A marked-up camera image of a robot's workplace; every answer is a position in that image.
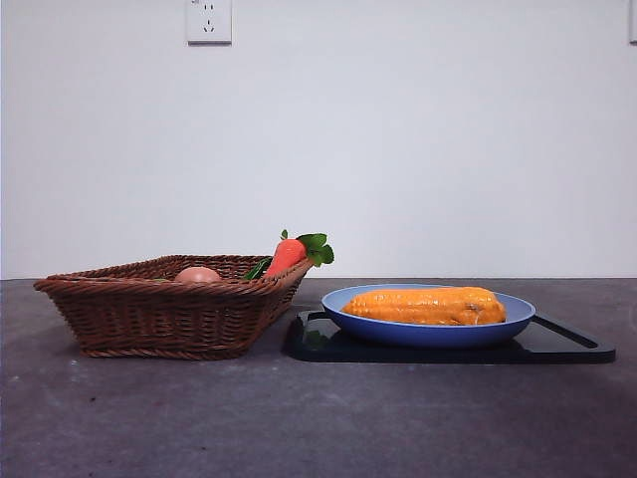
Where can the yellow corn cob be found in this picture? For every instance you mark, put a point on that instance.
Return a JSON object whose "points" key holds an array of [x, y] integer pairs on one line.
{"points": [[423, 306]]}

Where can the blue round plate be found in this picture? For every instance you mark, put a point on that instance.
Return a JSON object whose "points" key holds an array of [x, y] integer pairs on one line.
{"points": [[428, 336]]}

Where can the brown wicker basket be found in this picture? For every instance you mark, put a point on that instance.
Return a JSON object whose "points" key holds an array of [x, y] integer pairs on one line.
{"points": [[164, 318]]}

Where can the orange toy carrot, green leaves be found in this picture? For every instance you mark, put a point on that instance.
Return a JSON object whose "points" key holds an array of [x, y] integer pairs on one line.
{"points": [[286, 254]]}

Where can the dark green leafy vegetable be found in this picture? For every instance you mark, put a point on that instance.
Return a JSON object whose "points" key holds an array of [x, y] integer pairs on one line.
{"points": [[258, 270]]}

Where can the pale brown egg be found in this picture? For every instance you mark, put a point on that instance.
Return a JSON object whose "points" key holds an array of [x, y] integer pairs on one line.
{"points": [[197, 275]]}

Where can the black rectangular tray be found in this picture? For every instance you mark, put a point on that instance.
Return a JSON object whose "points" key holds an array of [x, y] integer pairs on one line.
{"points": [[562, 348]]}

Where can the white wall socket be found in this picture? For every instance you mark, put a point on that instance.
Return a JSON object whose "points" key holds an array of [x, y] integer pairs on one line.
{"points": [[209, 22]]}

